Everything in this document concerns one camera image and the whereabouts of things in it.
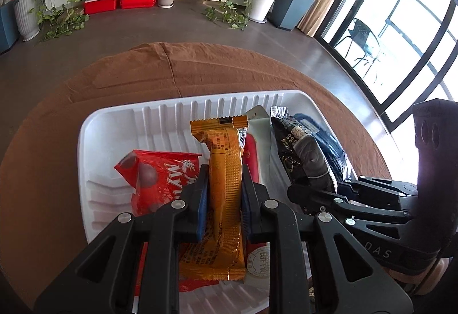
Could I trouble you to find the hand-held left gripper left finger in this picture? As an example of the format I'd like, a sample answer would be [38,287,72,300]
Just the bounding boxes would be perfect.
[34,164,210,314]

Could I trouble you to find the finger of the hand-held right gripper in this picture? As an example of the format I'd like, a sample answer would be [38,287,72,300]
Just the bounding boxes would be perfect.
[288,185,439,273]
[338,175,418,211]

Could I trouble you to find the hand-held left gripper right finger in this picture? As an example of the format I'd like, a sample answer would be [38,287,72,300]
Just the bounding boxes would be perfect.
[240,166,414,314]

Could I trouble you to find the orange snack packet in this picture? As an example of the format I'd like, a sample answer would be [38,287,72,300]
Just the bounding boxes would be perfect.
[179,115,248,282]

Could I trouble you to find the red snack packet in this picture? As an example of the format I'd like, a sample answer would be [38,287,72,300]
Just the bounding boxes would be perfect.
[114,150,203,218]

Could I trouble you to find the blue snack packet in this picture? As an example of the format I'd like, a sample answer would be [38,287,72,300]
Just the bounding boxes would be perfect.
[293,113,348,186]

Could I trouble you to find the large white snack packet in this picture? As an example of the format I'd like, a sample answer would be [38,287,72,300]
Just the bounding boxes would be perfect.
[179,105,283,295]

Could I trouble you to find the black snack packet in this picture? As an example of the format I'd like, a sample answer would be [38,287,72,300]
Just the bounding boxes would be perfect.
[270,105,339,193]

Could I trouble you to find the white plastic tray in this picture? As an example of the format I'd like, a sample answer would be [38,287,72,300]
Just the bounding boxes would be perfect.
[77,90,353,314]

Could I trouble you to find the cream leather chair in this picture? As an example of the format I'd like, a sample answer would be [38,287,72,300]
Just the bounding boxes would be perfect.
[392,259,451,297]

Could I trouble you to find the black-framed sliding glass door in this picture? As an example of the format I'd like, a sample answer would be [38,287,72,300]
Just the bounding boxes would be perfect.
[311,0,458,136]

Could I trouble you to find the brown tablecloth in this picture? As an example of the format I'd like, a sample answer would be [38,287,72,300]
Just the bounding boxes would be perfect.
[0,42,419,314]

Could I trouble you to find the black balcony chair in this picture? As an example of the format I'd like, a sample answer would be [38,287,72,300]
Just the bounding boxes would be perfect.
[334,18,385,79]

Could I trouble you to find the red storage box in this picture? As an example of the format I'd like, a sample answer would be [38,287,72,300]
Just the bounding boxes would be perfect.
[120,0,157,9]
[84,0,119,15]

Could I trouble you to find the plant in ribbed white pot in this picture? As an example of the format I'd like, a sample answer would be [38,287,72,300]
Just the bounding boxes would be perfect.
[12,0,42,42]

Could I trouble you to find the leafy tree in blue pot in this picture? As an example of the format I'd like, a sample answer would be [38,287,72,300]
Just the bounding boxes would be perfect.
[0,0,20,55]

